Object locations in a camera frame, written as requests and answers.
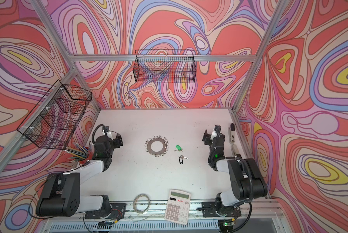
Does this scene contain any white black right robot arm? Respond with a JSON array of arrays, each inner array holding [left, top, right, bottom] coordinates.
[[201, 126, 268, 216]]

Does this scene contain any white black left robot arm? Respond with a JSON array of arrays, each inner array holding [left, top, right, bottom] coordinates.
[[35, 124, 123, 219]]

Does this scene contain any key with green tag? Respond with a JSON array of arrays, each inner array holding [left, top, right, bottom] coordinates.
[[175, 145, 183, 151]]

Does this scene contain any red pencil cup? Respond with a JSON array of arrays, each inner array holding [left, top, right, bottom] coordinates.
[[64, 142, 92, 164]]

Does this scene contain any white black remote control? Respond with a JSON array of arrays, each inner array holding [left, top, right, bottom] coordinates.
[[229, 123, 236, 144]]

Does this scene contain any clear tape roll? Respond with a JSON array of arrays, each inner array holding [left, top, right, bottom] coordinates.
[[132, 194, 151, 215]]

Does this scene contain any white desk calculator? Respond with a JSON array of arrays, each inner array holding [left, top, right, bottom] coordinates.
[[164, 189, 191, 225]]

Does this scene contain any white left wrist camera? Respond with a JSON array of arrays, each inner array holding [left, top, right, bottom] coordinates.
[[106, 131, 118, 140]]

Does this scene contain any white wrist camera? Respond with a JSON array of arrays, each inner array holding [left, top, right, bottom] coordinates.
[[211, 125, 225, 139], [106, 131, 118, 140]]

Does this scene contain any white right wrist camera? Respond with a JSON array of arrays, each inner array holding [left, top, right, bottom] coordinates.
[[211, 125, 225, 139]]

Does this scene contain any black wire basket left wall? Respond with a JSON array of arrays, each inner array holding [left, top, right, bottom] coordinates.
[[17, 81, 92, 150]]

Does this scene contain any black wire basket wall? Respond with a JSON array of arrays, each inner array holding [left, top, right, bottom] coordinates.
[[17, 81, 92, 150], [133, 49, 197, 83]]

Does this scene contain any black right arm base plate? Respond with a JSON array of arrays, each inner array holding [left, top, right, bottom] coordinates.
[[197, 201, 242, 218]]

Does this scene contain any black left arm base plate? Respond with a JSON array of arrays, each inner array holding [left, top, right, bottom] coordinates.
[[85, 203, 126, 220]]

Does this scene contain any aluminium front rail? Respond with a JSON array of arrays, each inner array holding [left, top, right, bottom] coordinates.
[[39, 199, 291, 233]]

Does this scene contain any black wire basket back wall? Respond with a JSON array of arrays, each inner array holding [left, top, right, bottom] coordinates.
[[133, 49, 197, 83]]

